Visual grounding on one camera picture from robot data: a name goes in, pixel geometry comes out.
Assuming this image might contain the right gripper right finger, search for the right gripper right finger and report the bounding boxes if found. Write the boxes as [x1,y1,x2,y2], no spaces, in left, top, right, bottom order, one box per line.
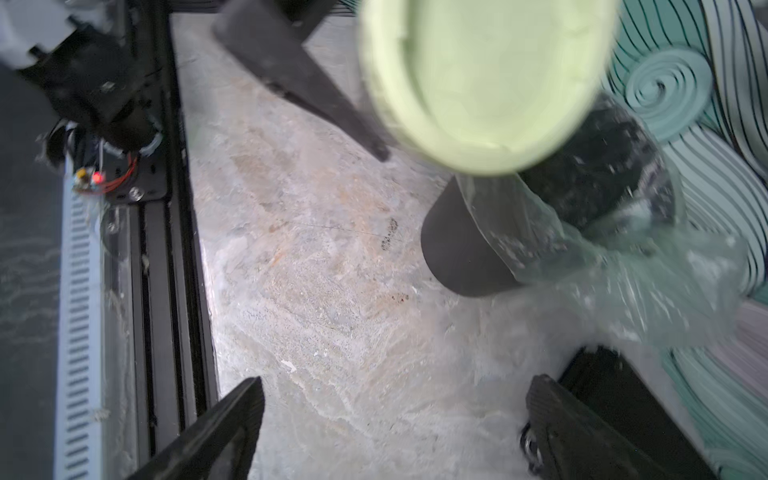
[526,375,682,479]

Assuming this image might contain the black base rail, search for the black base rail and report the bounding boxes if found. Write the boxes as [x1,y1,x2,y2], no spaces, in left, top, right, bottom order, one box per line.
[111,1,219,465]

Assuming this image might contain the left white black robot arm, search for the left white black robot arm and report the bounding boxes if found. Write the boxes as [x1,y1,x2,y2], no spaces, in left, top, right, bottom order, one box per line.
[1,1,389,161]

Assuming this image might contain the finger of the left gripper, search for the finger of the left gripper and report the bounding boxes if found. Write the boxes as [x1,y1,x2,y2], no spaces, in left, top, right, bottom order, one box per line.
[213,0,390,162]

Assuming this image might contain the light green jar lid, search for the light green jar lid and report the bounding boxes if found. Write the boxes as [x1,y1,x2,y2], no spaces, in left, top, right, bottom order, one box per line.
[358,1,620,177]

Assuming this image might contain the clear plastic bin liner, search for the clear plastic bin liner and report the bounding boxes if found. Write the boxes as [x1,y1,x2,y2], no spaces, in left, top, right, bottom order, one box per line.
[455,89,751,349]

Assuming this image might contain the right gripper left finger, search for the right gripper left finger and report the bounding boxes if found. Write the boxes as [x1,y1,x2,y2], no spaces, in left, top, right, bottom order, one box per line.
[131,377,265,479]

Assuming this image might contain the black trash bin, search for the black trash bin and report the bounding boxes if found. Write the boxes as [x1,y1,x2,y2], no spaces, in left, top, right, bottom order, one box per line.
[421,93,679,297]

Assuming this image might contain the white slotted cable duct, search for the white slotted cable duct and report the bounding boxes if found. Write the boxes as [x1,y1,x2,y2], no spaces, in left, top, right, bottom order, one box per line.
[53,159,103,479]

